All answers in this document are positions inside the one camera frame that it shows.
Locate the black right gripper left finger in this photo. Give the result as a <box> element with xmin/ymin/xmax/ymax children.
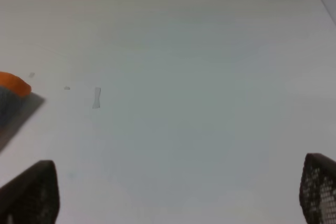
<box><xmin>1</xmin><ymin>160</ymin><xmax>60</xmax><ymax>223</ymax></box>

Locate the small clear tape strip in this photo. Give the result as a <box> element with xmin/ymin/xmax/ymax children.
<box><xmin>92</xmin><ymin>87</ymin><xmax>101</xmax><ymax>109</ymax></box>

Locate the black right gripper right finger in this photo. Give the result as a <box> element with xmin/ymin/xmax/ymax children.
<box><xmin>299</xmin><ymin>153</ymin><xmax>335</xmax><ymax>224</ymax></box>

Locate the grey towel with orange dots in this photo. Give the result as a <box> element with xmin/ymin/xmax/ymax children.
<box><xmin>1</xmin><ymin>72</ymin><xmax>45</xmax><ymax>150</ymax></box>

